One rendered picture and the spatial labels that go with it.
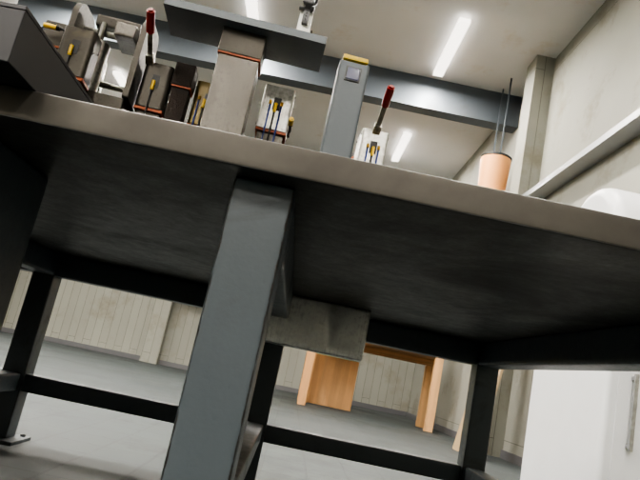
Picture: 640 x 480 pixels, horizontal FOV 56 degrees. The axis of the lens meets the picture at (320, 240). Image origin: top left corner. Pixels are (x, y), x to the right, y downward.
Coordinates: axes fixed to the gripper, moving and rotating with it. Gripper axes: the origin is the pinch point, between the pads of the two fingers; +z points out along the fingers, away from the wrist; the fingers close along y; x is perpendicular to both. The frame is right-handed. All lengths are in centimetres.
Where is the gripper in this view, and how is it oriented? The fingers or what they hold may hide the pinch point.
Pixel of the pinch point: (302, 35)
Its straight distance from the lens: 152.9
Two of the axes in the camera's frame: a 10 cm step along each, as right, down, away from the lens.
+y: -1.0, 1.9, 9.8
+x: -9.7, -2.2, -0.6
